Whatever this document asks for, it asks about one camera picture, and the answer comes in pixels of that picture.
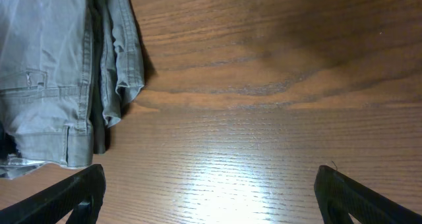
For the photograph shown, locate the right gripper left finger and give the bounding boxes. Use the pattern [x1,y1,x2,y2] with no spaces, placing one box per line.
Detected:
[1,164,106,224]

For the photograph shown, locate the grey shorts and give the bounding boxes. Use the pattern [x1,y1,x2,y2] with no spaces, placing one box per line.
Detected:
[1,0,145,179]

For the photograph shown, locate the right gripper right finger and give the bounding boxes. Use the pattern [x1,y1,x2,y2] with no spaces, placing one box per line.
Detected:
[314,165,421,224]

